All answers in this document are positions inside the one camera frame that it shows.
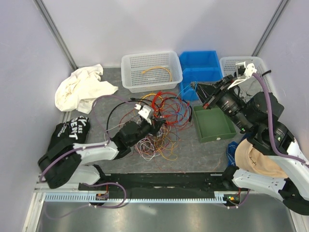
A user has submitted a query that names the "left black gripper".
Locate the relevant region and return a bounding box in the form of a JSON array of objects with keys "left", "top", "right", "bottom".
[{"left": 129, "top": 116, "right": 166, "bottom": 146}]

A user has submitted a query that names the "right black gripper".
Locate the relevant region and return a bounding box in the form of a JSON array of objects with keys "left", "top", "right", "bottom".
[{"left": 191, "top": 73, "right": 254, "bottom": 132}]

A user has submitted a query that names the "blue thin wire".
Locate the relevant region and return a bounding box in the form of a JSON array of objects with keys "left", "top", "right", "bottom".
[{"left": 175, "top": 82, "right": 198, "bottom": 121}]

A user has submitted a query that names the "yellow ethernet cable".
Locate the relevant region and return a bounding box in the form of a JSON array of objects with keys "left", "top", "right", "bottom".
[{"left": 141, "top": 66, "right": 172, "bottom": 83}]

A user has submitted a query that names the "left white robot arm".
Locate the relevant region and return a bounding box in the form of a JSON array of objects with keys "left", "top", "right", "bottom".
[{"left": 38, "top": 99, "right": 166, "bottom": 190}]

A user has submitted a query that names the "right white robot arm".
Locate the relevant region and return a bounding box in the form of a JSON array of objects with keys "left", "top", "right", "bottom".
[{"left": 190, "top": 73, "right": 309, "bottom": 216}]

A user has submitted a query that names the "blue plastic bin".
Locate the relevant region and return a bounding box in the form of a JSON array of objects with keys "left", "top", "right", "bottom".
[{"left": 179, "top": 51, "right": 223, "bottom": 101}]

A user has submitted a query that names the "green plastic tray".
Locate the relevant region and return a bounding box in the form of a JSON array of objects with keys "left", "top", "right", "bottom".
[{"left": 193, "top": 105, "right": 237, "bottom": 143}]

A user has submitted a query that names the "white perforated basket right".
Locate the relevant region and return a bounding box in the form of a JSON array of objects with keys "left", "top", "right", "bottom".
[{"left": 219, "top": 56, "right": 279, "bottom": 99}]

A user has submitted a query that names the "white perforated basket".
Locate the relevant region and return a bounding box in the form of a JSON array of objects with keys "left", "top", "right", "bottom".
[
  {"left": 121, "top": 51, "right": 183, "bottom": 93},
  {"left": 219, "top": 56, "right": 279, "bottom": 99}
]

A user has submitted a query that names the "grey garment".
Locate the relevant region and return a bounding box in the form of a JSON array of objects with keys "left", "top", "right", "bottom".
[{"left": 241, "top": 81, "right": 255, "bottom": 102}]

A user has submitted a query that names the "black printed t-shirt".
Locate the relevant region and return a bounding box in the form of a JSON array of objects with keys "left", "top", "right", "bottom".
[{"left": 47, "top": 116, "right": 91, "bottom": 151}]

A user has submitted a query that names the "blue cloth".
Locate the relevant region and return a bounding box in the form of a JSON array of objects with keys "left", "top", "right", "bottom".
[{"left": 226, "top": 141, "right": 239, "bottom": 166}]

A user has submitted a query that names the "white perforated basket left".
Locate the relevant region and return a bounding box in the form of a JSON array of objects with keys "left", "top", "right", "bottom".
[{"left": 121, "top": 51, "right": 183, "bottom": 93}]

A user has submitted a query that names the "cream white cloth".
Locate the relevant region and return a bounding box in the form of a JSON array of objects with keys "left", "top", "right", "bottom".
[{"left": 55, "top": 64, "right": 118, "bottom": 114}]

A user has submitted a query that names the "beige bucket hat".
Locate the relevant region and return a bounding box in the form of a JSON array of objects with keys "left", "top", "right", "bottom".
[{"left": 235, "top": 139, "right": 288, "bottom": 178}]

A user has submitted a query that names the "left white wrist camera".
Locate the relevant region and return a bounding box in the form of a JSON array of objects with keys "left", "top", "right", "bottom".
[{"left": 134, "top": 104, "right": 154, "bottom": 125}]

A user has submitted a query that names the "orange yellow cable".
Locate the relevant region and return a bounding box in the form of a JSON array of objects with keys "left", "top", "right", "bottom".
[{"left": 137, "top": 92, "right": 157, "bottom": 114}]

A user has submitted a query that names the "tangled thin wire pile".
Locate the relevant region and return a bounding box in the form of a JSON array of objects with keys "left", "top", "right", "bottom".
[{"left": 118, "top": 106, "right": 194, "bottom": 174}]

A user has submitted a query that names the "red ethernet cable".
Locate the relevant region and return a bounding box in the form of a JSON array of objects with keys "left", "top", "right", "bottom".
[{"left": 151, "top": 90, "right": 191, "bottom": 125}]

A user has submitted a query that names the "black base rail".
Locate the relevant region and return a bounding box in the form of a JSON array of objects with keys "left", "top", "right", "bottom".
[{"left": 79, "top": 172, "right": 242, "bottom": 198}]

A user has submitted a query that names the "slotted cable duct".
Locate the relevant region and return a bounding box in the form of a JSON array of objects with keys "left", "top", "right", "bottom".
[{"left": 44, "top": 193, "right": 226, "bottom": 203}]

